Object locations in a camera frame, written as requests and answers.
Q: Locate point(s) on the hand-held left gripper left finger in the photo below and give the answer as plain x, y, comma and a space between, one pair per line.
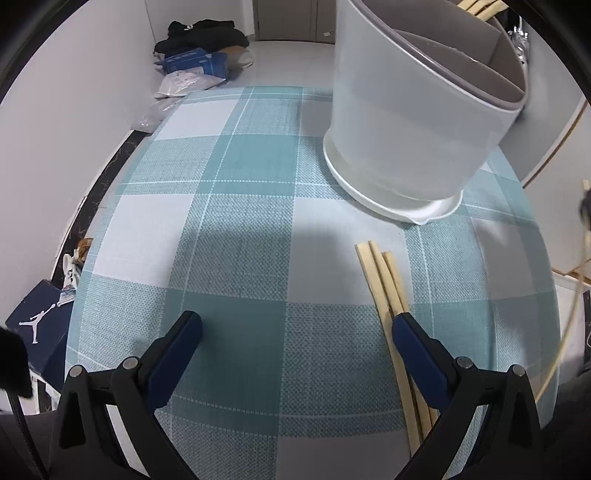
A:
178, 355

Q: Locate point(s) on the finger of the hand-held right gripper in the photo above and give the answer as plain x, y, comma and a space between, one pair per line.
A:
585, 210

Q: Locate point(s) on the dark blue shoe box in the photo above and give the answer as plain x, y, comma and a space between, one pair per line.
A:
41, 323

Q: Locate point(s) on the white patterned shoe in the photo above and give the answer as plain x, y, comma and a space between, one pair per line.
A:
73, 272

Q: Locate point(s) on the brown suede shoe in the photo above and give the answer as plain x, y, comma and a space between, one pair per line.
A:
85, 249

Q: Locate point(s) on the silver foil object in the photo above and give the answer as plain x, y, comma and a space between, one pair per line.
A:
519, 46

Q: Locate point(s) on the teal checked tablecloth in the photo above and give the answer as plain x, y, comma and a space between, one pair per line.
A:
258, 230

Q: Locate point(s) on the white round table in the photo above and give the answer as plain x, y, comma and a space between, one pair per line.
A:
545, 134

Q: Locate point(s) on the grey door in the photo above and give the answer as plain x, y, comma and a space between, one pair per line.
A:
291, 21

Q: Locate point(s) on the white divided utensil holder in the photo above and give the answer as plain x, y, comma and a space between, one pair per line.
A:
406, 115

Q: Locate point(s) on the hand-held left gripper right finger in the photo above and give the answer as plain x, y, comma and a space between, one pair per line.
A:
418, 357

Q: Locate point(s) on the white plastic bag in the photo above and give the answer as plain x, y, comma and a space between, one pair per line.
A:
184, 83

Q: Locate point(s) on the black clothes pile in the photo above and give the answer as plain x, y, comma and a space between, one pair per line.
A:
203, 34

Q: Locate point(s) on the blue cardboard box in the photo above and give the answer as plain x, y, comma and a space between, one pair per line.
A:
198, 62

